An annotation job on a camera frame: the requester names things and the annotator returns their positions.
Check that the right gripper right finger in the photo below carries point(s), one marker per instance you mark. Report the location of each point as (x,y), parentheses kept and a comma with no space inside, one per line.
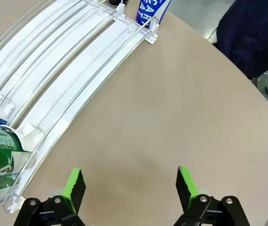
(185,188)

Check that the white can dispenser rack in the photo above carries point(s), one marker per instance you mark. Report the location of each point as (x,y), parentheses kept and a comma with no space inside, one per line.
(77,70)

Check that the person in dark hooded jacket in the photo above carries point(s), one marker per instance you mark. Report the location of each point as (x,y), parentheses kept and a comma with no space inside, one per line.
(254,35)

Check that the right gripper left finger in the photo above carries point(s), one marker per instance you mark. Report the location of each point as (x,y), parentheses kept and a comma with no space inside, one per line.
(75,188)

